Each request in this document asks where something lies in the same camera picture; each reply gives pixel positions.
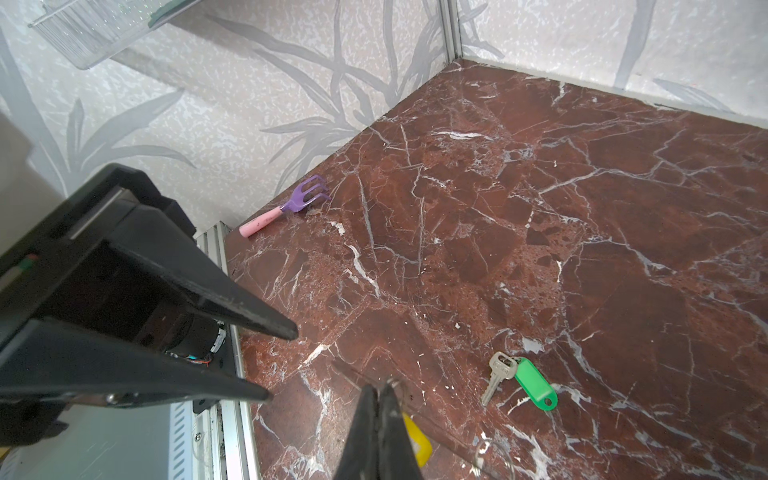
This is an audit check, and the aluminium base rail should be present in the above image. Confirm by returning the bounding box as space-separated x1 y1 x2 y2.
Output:
167 220 263 480

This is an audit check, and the clear plastic wall tray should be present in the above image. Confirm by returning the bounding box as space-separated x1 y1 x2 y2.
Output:
28 0 199 70

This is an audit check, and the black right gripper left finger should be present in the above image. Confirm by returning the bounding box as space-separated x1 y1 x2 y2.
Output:
334 385 379 480

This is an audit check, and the purple toy rake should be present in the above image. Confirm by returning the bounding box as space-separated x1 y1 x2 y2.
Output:
238 175 330 238

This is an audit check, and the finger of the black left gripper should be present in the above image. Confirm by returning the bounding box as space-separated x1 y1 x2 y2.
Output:
1 319 271 408
107 205 298 340

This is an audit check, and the key with green tag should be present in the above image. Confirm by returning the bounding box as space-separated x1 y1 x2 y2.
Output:
480 352 558 412

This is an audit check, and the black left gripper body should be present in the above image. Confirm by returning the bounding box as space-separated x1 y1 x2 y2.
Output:
1 165 199 446

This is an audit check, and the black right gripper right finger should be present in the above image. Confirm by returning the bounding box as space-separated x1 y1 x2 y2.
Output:
377 384 423 480

